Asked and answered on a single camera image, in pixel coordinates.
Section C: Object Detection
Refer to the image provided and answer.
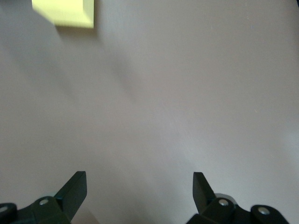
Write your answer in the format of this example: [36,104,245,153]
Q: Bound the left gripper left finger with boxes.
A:
[0,171,88,224]

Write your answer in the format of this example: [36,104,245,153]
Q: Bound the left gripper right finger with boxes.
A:
[185,172,290,224]

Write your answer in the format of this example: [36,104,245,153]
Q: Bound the yellow foam cube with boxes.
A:
[31,0,95,29]

